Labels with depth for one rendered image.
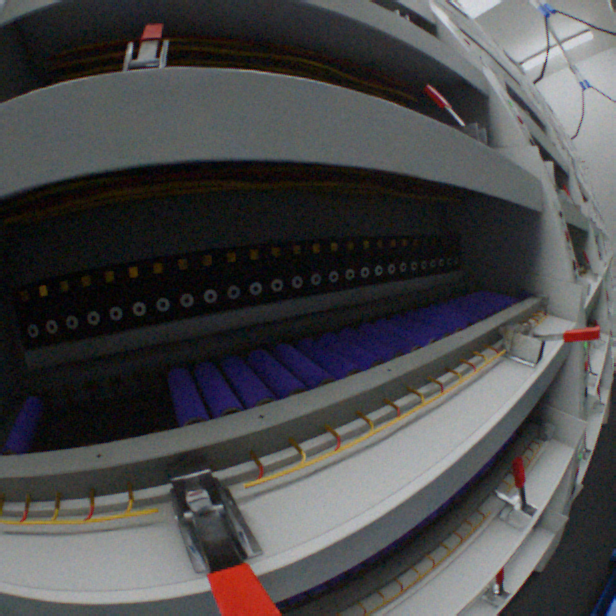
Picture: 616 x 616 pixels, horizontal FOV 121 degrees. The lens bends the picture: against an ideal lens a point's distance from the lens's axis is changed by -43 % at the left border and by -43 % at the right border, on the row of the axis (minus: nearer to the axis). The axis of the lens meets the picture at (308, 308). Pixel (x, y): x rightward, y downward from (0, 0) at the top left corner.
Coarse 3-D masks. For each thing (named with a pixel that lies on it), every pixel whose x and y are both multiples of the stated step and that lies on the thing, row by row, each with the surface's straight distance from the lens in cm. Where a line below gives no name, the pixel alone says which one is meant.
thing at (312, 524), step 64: (192, 320) 25; (256, 320) 27; (576, 320) 46; (0, 384) 29; (512, 384) 24; (0, 448) 25; (384, 448) 16; (448, 448) 17; (256, 512) 14; (320, 512) 13; (384, 512) 14; (0, 576) 18; (64, 576) 15; (128, 576) 14; (192, 576) 13; (256, 576) 12; (320, 576) 16
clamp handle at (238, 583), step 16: (192, 496) 11; (208, 496) 11; (192, 512) 11; (208, 512) 11; (208, 528) 11; (224, 528) 10; (208, 544) 10; (224, 544) 10; (208, 560) 9; (224, 560) 9; (240, 560) 9; (208, 576) 9; (224, 576) 8; (240, 576) 8; (224, 592) 8; (240, 592) 8; (256, 592) 8; (224, 608) 8; (240, 608) 8; (256, 608) 7; (272, 608) 7
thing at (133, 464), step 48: (480, 336) 26; (336, 384) 17; (384, 384) 17; (192, 432) 14; (240, 432) 14; (288, 432) 15; (336, 432) 15; (0, 480) 18; (48, 480) 16; (96, 480) 15; (144, 480) 15
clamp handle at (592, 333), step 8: (584, 328) 28; (592, 328) 27; (528, 336) 28; (536, 336) 28; (544, 336) 28; (552, 336) 27; (560, 336) 27; (568, 336) 27; (576, 336) 27; (584, 336) 27; (592, 336) 27
